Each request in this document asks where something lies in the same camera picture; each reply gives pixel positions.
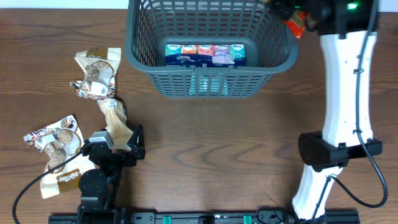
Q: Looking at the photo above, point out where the San Remo spaghetti packet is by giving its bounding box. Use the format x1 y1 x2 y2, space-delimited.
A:
284 11 305 39

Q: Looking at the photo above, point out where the beige snack bag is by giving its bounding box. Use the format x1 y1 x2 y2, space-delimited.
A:
97 98 134 151

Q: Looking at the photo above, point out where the Panibee cookie bag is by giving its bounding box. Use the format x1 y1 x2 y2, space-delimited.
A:
24 115 95 198

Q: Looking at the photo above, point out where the beige cookie bag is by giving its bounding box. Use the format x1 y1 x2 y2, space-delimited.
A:
70 47 122 100

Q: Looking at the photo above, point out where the mint green snack packet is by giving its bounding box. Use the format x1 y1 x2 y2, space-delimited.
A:
188 75 229 96

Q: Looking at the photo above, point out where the Kleenex tissue multipack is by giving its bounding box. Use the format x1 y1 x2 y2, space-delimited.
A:
165 44 246 67

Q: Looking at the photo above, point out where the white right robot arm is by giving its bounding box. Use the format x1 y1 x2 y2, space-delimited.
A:
271 1 382 223

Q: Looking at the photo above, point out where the grey plastic basket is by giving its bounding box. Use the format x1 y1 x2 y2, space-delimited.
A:
125 0 298 98

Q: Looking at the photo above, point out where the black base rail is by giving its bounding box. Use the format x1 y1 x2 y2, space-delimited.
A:
48 209 361 224

